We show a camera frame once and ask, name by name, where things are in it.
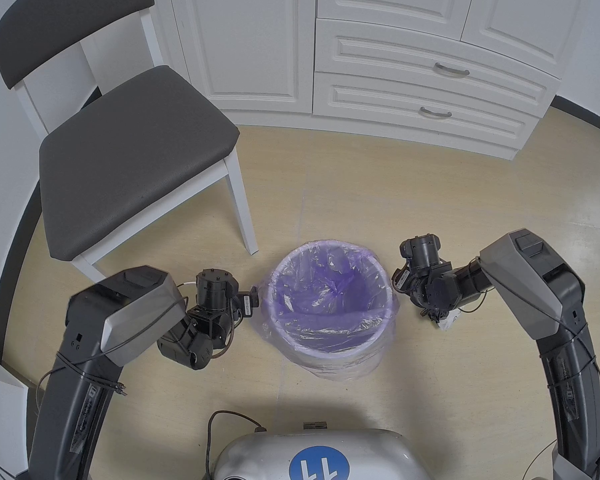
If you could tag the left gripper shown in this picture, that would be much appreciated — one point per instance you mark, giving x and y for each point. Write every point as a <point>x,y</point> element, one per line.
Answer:
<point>247,305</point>

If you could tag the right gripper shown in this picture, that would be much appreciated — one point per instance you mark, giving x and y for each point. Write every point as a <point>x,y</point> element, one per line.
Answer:
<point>410,283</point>

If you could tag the purple plastic bag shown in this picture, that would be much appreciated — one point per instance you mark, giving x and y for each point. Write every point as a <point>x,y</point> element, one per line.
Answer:
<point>330,288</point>

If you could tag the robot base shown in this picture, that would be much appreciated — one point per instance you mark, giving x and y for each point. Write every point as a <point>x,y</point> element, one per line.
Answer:
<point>270,455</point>

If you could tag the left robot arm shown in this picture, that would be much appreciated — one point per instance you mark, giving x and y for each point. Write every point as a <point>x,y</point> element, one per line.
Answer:
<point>130,308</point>

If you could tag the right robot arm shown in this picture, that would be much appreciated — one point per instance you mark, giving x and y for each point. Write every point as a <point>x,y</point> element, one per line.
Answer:
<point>530,273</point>

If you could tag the white trash bin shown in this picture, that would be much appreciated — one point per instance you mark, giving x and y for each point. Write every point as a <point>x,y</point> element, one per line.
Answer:
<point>330,355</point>

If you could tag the crumpled white paper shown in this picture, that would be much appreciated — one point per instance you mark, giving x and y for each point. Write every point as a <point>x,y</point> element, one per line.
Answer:
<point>450,322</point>

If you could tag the white chair dark grey seat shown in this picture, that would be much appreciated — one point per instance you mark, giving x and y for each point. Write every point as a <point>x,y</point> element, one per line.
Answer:
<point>130,133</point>

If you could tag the white wardrobe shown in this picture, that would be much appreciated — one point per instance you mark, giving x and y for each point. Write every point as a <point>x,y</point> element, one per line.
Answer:
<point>380,43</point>

